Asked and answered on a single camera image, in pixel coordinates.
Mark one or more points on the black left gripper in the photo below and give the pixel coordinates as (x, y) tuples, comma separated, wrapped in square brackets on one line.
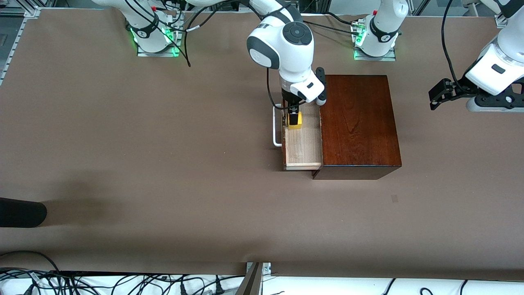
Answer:
[(455, 90)]

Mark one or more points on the black power plug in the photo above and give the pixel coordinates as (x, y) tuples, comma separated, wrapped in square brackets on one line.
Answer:
[(219, 287), (182, 289)]

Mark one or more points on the black rounded cylinder object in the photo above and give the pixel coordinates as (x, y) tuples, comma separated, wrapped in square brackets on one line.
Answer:
[(20, 212)]

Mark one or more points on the aluminium extrusion post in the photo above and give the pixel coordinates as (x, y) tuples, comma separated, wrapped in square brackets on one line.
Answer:
[(500, 18)]

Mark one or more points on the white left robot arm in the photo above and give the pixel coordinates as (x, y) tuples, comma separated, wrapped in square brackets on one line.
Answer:
[(382, 24)]

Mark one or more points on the brown paper table cover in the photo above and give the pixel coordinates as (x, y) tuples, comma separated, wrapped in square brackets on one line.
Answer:
[(163, 184)]

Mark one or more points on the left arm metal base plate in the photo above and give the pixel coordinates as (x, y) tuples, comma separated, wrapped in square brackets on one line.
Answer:
[(374, 57)]

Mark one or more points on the aluminium frame rail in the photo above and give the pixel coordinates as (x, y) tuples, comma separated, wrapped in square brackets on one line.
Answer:
[(14, 45)]

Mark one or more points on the dark brown wooden cabinet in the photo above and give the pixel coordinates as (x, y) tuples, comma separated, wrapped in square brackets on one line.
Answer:
[(360, 123)]

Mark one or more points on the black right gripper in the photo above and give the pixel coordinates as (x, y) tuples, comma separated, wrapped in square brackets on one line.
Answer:
[(289, 100)]

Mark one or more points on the yellow block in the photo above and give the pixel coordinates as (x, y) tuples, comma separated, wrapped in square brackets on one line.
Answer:
[(300, 121)]

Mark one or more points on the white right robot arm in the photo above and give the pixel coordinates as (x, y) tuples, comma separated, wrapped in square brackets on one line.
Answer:
[(282, 45)]

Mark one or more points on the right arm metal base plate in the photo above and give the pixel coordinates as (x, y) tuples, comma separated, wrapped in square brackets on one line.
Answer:
[(157, 52)]

